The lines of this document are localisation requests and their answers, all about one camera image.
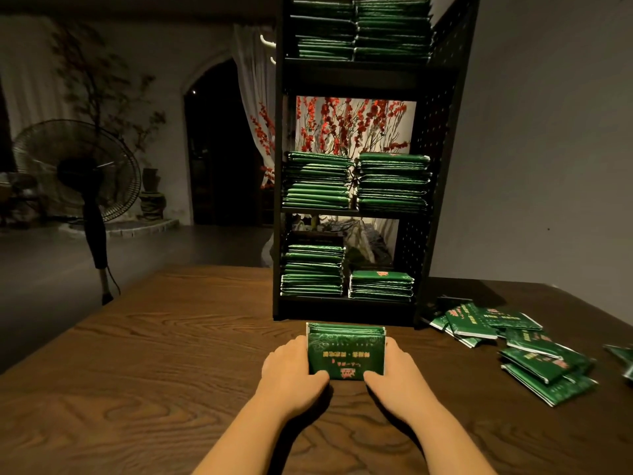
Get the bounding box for person's left hand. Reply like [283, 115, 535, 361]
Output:
[255, 335, 332, 424]

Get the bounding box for bare branched tree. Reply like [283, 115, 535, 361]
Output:
[49, 19, 169, 164]

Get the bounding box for dark vase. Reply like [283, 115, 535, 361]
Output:
[136, 168, 167, 222]

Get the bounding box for person's right hand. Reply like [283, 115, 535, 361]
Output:
[364, 336, 446, 426]

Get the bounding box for red berry branches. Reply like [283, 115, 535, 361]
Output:
[249, 94, 411, 189]

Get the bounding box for black metal shelf rack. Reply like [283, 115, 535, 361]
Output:
[272, 0, 483, 327]

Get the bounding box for pile of green packets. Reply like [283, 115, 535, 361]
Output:
[420, 296, 633, 408]

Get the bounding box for black standing fan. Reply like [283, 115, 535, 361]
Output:
[12, 118, 144, 305]

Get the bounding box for person's left forearm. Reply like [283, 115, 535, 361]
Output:
[193, 395, 303, 475]

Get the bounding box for white curtain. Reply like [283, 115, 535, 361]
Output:
[0, 15, 73, 135]
[232, 22, 280, 184]

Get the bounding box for bundle of green packets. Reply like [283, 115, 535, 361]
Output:
[305, 321, 389, 382]

